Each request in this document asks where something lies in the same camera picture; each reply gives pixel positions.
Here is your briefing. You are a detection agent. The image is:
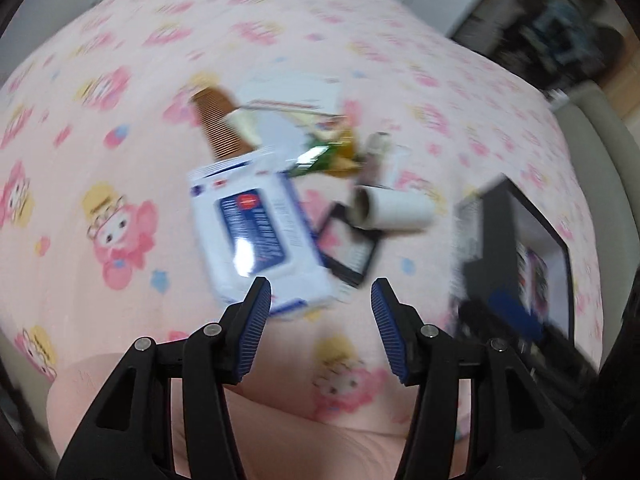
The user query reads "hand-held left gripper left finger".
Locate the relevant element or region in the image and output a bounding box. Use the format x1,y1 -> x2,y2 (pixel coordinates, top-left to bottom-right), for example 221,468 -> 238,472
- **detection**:
56,276 -> 273,480

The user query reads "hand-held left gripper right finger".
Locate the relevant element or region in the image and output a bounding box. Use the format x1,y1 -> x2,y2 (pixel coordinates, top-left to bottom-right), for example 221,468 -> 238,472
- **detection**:
370,277 -> 583,480

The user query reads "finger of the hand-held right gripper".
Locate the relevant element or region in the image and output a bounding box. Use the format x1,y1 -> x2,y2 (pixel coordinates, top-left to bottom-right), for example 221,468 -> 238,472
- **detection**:
487,287 -> 598,378

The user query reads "black storage basket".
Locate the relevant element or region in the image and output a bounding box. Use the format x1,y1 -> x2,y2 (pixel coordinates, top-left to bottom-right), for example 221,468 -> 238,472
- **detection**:
452,174 -> 575,346

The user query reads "white wet wipes packet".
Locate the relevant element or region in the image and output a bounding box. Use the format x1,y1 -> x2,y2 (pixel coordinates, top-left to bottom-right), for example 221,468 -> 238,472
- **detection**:
187,147 -> 336,318

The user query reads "white paper roll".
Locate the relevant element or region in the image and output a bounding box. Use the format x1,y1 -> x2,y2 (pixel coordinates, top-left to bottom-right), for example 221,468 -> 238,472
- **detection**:
352,185 -> 435,231

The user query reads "green packet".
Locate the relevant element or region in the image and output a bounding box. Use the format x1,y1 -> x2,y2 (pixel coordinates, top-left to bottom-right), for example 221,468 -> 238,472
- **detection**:
287,142 -> 333,178

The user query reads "yellow packet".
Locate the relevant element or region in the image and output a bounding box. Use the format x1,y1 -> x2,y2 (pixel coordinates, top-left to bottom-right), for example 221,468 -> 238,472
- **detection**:
320,127 -> 366,178

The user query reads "cartoon print packet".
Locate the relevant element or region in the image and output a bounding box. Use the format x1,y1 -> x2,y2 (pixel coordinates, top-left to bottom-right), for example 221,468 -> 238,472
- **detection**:
225,102 -> 351,161

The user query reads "brown wooden comb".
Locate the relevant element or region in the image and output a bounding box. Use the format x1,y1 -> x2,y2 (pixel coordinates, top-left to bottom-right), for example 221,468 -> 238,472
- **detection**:
189,85 -> 261,161

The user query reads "white card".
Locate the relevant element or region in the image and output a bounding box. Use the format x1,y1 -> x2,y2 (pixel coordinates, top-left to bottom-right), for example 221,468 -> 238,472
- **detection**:
240,72 -> 343,111

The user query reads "pink printed blanket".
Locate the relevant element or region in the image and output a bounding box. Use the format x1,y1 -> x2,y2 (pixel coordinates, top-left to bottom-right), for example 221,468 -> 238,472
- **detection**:
0,0 -> 601,480

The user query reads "black glass wardrobe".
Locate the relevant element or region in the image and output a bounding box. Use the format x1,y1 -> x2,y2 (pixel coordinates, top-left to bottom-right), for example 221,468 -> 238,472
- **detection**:
450,0 -> 631,96

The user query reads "small black frame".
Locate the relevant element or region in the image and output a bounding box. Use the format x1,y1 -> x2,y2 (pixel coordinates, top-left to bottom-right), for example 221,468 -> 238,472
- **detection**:
312,202 -> 383,288

